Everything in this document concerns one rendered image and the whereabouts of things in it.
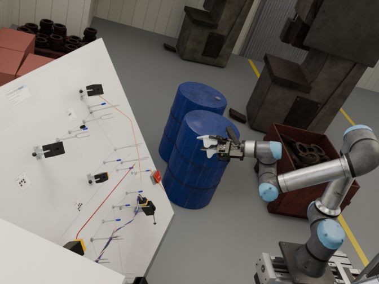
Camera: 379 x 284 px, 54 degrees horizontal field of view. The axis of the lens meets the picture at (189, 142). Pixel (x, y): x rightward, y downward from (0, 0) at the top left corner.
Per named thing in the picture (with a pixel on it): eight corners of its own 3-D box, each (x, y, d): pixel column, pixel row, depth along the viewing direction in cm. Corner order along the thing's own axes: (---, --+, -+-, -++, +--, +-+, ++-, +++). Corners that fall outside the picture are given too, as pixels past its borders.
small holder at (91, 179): (77, 178, 142) (92, 175, 139) (91, 172, 150) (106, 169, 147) (80, 189, 142) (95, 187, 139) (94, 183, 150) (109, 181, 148)
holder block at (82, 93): (66, 88, 144) (84, 83, 141) (83, 88, 154) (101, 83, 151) (69, 100, 144) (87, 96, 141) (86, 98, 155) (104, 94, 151)
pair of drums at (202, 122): (215, 152, 438) (241, 94, 396) (210, 217, 347) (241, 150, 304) (162, 135, 433) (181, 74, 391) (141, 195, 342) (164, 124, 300)
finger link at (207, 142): (195, 143, 159) (216, 148, 159) (198, 132, 162) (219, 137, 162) (194, 146, 162) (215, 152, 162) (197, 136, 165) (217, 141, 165)
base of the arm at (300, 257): (316, 251, 178) (326, 237, 173) (329, 279, 166) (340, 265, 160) (289, 247, 174) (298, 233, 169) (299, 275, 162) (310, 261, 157)
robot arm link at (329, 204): (305, 235, 170) (357, 136, 141) (303, 213, 182) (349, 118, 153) (331, 242, 169) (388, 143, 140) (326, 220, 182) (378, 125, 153)
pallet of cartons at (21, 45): (1, 58, 465) (3, 25, 442) (69, 73, 485) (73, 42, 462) (-35, 106, 369) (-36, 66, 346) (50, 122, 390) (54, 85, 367)
